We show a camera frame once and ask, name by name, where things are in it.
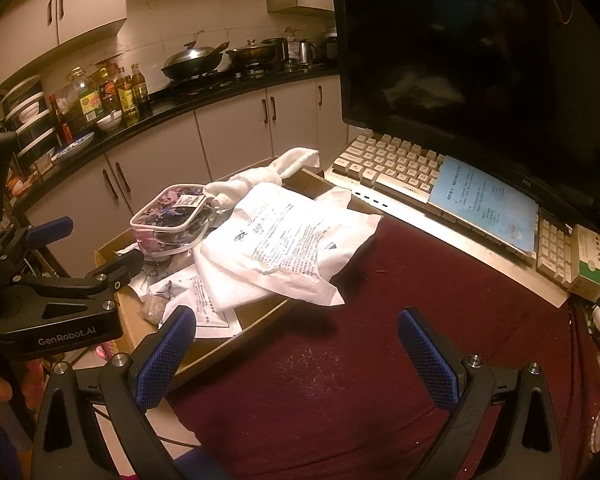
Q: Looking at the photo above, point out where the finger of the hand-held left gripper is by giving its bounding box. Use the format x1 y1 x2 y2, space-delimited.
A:
10 249 147 330
0 216 75 263

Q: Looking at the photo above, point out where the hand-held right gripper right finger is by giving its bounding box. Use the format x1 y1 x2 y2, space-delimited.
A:
396 308 563 480

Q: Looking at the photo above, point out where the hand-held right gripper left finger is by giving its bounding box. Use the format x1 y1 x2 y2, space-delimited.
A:
30 305 197 480

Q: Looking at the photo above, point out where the clear printed zip pouch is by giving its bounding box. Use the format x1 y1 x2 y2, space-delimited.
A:
129 183 222 281

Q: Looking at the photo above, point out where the cardboard box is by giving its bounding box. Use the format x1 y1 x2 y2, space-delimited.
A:
94 162 354 396

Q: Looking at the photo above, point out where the large white printed packet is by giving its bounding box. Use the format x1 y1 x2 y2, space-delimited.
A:
199 181 384 308

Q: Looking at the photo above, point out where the white towel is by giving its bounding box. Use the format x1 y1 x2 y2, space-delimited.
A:
201 146 322 212

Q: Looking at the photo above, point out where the small clear bag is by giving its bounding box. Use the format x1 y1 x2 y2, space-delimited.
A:
136 291 169 327

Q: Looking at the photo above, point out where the dark red tablecloth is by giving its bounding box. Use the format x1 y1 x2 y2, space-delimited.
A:
165 212 600 480

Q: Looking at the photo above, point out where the white printed sachet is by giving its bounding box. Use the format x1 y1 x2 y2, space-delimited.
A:
147 264 244 342

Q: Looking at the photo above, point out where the blue and white plate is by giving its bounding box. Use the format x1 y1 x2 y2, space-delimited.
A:
49 130 97 162

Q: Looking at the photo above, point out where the red sauce bottle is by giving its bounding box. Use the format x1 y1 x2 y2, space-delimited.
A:
47 94 74 144

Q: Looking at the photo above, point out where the white tiered dish rack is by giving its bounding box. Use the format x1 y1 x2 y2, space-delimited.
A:
1 74 57 172

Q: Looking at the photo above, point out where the white bowl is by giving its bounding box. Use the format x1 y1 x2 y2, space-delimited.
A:
95 111 124 134

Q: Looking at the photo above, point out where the large cooking oil jug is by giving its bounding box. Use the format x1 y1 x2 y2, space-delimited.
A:
66 66 107 127

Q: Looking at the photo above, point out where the amber oil bottle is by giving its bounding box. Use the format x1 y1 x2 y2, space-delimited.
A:
115 66 137 117
97 66 119 117
130 62 152 107

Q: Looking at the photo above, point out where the light blue paper sheet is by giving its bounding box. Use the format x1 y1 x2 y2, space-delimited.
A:
426 154 539 262

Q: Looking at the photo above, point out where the black kitchen counter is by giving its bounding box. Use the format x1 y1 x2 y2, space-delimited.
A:
10 62 342 211

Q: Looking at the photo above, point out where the green and white medicine box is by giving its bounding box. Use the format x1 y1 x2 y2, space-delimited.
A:
569 224 600 302

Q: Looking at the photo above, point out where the white kitchen base cabinet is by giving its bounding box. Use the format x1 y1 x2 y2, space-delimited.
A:
22 75 343 281

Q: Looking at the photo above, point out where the beige computer keyboard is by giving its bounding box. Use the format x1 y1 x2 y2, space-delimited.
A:
324 131 572 309

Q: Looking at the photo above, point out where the black wok with lid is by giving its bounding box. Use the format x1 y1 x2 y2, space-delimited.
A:
159 30 231 82

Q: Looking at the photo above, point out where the black gas stove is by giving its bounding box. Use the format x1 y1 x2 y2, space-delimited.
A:
166 66 268 97

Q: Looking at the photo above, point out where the cooking pot with lid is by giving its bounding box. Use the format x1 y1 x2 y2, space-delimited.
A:
225 38 277 72

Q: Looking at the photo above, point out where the black kettle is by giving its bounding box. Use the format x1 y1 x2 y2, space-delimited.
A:
261 37 291 64

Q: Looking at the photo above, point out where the black computer monitor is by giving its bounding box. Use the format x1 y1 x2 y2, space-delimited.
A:
326 0 600 223

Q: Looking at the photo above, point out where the steel electric kettle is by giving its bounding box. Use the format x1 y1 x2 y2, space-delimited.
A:
297 38 318 66

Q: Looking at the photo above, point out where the white wall cabinet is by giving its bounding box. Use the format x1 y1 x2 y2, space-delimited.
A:
0 0 129 87

